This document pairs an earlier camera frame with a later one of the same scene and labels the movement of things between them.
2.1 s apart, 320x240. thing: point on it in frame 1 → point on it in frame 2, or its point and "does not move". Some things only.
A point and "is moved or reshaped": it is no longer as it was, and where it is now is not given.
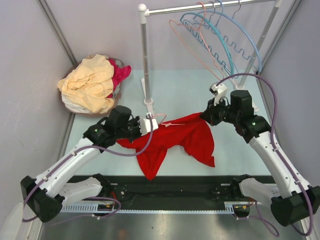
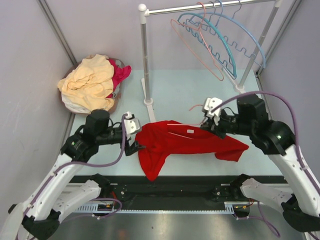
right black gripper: x=209 y=114 → x=209 y=124
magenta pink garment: x=120 y=74 does not move
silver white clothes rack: x=144 y=12 does not move
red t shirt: x=191 y=136 is moved or reshaped
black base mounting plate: x=178 y=190 does not move
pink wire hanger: x=166 y=124 → x=190 y=124
